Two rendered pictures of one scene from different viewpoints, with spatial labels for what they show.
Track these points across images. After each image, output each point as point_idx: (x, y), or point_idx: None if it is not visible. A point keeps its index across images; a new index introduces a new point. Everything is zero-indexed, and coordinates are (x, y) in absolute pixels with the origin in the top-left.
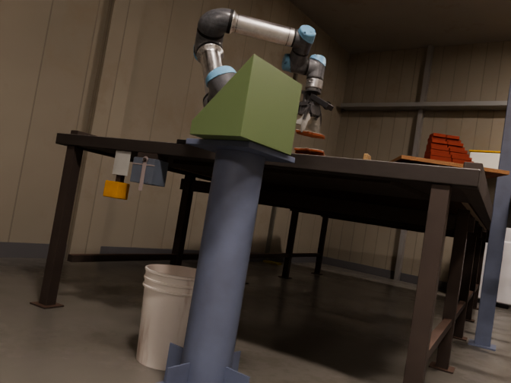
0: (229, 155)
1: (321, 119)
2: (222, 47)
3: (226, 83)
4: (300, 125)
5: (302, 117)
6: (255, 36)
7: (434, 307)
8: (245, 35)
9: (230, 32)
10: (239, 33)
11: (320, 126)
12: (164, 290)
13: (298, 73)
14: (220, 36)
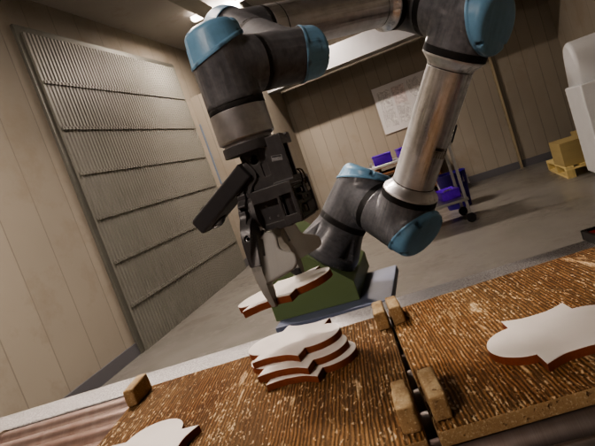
0: None
1: (243, 245)
2: (428, 39)
3: (310, 224)
4: (302, 256)
5: (296, 232)
6: (343, 35)
7: None
8: (364, 29)
9: (387, 31)
10: (372, 28)
11: (251, 269)
12: None
13: (282, 87)
14: (414, 28)
